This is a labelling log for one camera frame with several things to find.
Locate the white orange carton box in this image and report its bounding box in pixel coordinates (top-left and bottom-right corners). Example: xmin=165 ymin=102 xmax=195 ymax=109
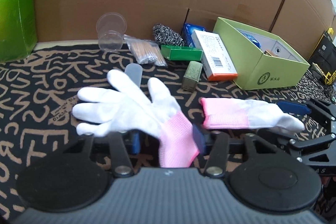
xmin=191 ymin=30 xmax=238 ymax=81

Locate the tall green gift box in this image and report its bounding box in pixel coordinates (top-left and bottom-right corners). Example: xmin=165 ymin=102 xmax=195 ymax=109
xmin=0 ymin=0 xmax=38 ymax=62

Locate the bag of wooden sticks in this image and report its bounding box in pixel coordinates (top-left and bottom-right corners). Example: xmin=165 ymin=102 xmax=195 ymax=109
xmin=124 ymin=35 xmax=167 ymax=67

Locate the patterned black tan cloth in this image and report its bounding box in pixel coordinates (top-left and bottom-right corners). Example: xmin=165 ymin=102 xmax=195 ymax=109
xmin=1 ymin=45 xmax=330 ymax=221

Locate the white pink glove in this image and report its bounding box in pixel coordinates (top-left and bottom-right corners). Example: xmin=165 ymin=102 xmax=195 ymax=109
xmin=72 ymin=69 xmax=199 ymax=168
xmin=201 ymin=98 xmax=305 ymax=134

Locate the blue gum container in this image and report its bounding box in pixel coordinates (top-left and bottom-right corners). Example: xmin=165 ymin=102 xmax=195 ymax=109
xmin=240 ymin=31 xmax=261 ymax=49

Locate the light green open box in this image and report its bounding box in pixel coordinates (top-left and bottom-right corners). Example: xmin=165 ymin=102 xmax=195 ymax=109
xmin=213 ymin=17 xmax=309 ymax=90

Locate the black yellow package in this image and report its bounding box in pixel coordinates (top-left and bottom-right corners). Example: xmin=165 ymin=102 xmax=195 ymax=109
xmin=308 ymin=28 xmax=335 ymax=103

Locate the clear plastic cup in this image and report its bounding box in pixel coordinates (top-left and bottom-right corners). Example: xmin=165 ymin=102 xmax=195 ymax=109
xmin=96 ymin=12 xmax=127 ymax=52

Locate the translucent white tube case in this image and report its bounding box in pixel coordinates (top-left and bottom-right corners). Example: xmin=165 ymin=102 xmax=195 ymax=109
xmin=124 ymin=63 xmax=143 ymax=87

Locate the small olive metal tin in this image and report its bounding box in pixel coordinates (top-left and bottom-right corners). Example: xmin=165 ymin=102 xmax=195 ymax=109
xmin=182 ymin=61 xmax=203 ymax=92

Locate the small dark green box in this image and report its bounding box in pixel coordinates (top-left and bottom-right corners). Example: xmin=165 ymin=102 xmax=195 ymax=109
xmin=161 ymin=45 xmax=203 ymax=61

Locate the blue plastic packet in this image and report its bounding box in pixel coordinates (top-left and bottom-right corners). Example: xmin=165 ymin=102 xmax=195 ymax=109
xmin=181 ymin=23 xmax=206 ymax=48

